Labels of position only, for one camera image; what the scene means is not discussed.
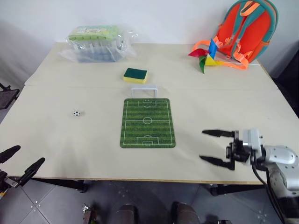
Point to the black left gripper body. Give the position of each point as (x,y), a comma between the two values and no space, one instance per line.
(8,180)

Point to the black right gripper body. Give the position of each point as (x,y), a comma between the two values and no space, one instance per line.
(240,151)

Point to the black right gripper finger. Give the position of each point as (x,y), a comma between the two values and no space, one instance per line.
(219,133)
(218,161)

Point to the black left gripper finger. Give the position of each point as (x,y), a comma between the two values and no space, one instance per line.
(9,152)
(31,169)

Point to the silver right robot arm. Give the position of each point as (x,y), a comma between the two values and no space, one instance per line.
(283,161)

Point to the tiny soccer ball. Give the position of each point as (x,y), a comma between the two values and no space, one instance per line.
(76,113)

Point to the green soccer field mat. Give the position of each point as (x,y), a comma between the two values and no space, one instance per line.
(147,123)

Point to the black metal stand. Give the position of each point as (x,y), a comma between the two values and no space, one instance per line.
(7,96)

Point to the dark rounded brown shape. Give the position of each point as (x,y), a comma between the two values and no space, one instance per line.
(185,213)
(127,214)

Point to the small dark mottled object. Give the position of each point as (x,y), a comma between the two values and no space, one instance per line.
(90,214)

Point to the colourful paper pinwheel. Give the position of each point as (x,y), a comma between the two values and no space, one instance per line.
(205,57)

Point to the yellow green sponge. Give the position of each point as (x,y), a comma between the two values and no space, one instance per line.
(136,75)

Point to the orange teal backpack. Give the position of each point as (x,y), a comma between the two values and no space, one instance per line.
(251,28)

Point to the clear plastic bag with box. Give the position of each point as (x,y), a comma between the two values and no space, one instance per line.
(97,44)

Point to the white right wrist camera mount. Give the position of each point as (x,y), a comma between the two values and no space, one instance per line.
(253,140)

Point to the dark furniture at wall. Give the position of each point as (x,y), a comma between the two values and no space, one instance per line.
(286,77)

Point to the small white goal frame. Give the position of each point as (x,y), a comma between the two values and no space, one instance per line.
(144,88)

